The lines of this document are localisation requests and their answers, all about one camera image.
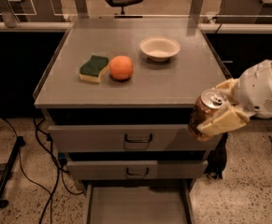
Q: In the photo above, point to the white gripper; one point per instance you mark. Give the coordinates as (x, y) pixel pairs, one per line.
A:
(257, 90)

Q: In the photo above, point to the orange soda can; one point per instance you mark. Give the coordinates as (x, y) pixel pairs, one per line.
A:
(204, 109)

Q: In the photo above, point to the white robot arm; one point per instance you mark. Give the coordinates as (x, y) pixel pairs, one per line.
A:
(236, 100)

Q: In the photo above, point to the top grey drawer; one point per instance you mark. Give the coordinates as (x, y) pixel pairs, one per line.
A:
(117, 138)

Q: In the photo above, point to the grey drawer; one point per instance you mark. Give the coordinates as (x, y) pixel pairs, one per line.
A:
(117, 138)
(166, 204)
(122, 170)

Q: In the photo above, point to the grey drawer cabinet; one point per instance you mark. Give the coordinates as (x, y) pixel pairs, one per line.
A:
(156, 93)

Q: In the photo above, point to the middle grey drawer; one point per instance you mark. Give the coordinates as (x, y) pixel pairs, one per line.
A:
(122, 170)

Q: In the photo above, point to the bottom grey drawer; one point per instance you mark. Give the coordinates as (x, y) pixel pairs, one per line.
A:
(166, 204)

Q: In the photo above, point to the white bowl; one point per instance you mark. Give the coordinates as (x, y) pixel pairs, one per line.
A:
(159, 48)

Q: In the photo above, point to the orange fruit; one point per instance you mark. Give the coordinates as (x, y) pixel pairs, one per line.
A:
(121, 67)

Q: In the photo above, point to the green yellow sponge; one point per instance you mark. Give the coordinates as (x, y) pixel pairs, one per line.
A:
(94, 69)

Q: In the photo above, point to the black stand leg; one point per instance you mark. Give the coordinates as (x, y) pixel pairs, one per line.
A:
(7, 170)

